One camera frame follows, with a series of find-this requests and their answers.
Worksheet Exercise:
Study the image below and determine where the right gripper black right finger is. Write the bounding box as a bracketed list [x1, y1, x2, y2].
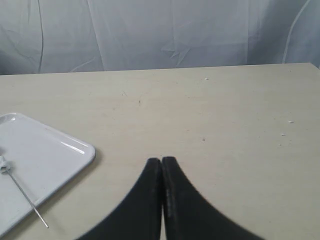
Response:
[162, 156, 250, 240]

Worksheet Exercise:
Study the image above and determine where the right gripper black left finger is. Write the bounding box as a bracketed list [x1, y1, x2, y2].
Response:
[79, 158, 163, 240]

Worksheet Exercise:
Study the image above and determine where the thin metal skewer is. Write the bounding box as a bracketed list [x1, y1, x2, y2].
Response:
[5, 168, 49, 229]

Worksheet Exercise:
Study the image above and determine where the white foam piece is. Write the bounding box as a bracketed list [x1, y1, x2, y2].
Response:
[0, 155, 12, 175]

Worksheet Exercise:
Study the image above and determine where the white rectangular plastic tray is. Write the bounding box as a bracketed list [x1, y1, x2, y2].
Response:
[0, 112, 97, 231]

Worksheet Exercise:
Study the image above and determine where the grey backdrop curtain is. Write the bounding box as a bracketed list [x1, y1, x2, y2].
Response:
[0, 0, 320, 75]

